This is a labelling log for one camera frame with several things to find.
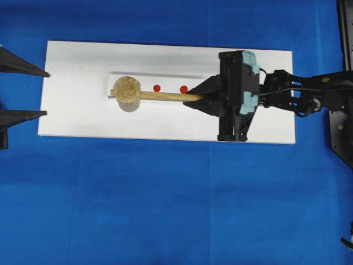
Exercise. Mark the black table edge rail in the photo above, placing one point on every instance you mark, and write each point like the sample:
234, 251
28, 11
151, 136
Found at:
344, 9

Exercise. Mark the black clamp at lower right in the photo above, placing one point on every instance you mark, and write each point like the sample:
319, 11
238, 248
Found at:
348, 243

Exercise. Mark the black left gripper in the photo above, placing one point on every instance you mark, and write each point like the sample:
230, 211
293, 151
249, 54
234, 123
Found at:
11, 63

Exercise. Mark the blue table cloth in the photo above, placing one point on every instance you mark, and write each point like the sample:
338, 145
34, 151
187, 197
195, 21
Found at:
103, 201

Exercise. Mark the white foam board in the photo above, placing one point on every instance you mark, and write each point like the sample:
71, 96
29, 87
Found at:
75, 99

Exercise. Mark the wooden mallet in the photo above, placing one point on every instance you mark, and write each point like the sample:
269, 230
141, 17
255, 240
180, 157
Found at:
128, 94

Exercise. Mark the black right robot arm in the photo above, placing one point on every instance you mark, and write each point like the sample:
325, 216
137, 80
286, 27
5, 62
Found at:
303, 95

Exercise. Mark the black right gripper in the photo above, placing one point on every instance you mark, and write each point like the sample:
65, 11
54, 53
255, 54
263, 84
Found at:
232, 125

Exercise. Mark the white strip with red dots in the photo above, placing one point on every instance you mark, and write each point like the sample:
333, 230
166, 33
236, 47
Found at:
168, 83

